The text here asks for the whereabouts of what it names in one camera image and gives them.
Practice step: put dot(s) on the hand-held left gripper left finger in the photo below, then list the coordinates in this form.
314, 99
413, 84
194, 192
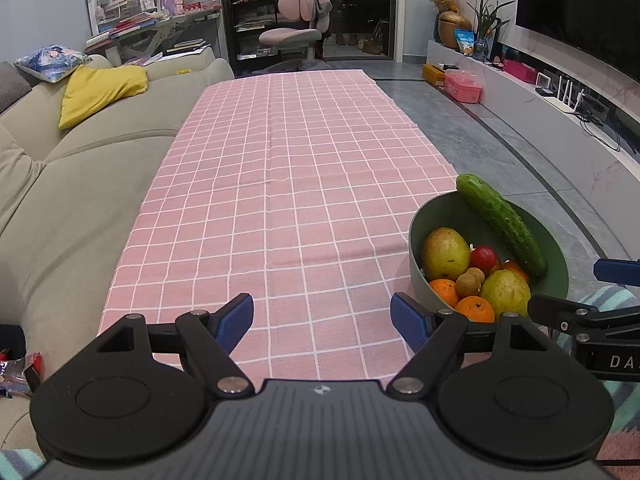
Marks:
235, 322

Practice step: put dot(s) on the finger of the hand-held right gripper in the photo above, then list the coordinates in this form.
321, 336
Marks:
620, 271
560, 312

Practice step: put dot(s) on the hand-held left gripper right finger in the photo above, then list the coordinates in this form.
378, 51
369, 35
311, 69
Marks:
410, 321

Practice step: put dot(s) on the brown longan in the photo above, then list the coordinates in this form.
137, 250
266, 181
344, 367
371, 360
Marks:
470, 282

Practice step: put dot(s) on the red plum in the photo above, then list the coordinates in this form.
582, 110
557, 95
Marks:
484, 259

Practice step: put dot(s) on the green cucumber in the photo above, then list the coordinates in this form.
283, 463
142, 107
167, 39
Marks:
500, 220

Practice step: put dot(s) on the green perforated colander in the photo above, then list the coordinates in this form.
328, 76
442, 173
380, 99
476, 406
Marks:
450, 212

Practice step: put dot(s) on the teal striped rug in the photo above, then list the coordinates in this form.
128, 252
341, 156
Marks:
620, 400

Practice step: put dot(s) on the pink fluffy rug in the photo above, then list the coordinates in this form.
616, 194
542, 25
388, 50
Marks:
622, 445

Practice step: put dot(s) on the pink checked tablecloth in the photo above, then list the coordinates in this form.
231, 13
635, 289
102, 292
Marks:
290, 185

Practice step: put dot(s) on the white router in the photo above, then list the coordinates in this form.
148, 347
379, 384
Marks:
565, 102

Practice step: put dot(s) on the beige sofa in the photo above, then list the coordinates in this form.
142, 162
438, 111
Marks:
100, 200

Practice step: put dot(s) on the grey television console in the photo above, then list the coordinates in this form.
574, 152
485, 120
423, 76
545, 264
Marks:
525, 112

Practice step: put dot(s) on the small white display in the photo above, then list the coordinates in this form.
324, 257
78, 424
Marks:
543, 82

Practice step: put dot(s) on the red snack wrapper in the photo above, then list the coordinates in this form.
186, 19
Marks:
27, 370

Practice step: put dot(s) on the magenta box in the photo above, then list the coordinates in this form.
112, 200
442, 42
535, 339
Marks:
520, 71

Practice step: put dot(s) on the pink storage box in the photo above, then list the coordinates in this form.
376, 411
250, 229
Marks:
464, 87

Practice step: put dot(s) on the orange box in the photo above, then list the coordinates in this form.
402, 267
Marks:
435, 76

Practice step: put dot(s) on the blue glass vase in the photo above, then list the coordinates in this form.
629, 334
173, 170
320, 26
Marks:
482, 50

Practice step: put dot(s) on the beige sofa cushion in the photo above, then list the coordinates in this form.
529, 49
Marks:
17, 175

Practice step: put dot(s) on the yellow pillow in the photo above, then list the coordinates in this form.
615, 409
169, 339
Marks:
100, 92

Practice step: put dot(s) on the black television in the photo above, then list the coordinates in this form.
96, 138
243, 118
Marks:
580, 5

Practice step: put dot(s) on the blue snack bag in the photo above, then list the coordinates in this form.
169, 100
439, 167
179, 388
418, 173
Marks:
465, 42

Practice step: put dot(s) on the stack of papers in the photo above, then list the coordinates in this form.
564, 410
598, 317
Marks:
187, 47

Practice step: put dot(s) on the brown bag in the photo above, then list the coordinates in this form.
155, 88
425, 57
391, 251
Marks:
374, 42

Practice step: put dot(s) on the green potted plant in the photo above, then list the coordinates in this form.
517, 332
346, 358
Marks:
487, 17

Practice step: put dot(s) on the pair of shoes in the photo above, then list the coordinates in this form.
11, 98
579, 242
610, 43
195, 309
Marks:
347, 40

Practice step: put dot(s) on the black shelf unit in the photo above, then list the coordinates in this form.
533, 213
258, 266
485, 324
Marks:
252, 30

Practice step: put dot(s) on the gold round vase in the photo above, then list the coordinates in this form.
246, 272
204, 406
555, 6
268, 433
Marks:
452, 25

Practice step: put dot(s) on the white study desk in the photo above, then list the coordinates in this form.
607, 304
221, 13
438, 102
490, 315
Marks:
185, 20

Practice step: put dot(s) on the pink office chair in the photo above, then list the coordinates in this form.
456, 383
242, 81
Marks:
295, 15

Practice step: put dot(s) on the stack of books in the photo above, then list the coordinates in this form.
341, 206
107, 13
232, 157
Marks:
130, 25

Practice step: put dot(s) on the blue printed pillow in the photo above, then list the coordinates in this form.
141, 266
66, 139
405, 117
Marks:
52, 62

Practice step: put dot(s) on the grey textured cushion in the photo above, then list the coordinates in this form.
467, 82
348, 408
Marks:
10, 85

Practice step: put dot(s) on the white desk organizer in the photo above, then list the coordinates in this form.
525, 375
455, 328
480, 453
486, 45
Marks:
120, 5

